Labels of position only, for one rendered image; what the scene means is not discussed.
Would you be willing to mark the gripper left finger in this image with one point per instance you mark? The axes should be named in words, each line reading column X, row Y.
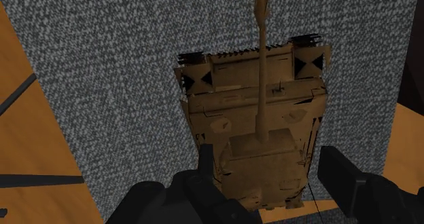
column 195, row 196

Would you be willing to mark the brown toy tank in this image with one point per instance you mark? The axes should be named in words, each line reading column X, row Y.
column 265, row 170

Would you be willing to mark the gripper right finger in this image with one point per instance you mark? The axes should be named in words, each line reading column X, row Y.
column 357, row 190

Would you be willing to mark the grey speckled fabric sofa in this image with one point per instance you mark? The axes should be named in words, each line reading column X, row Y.
column 116, row 84

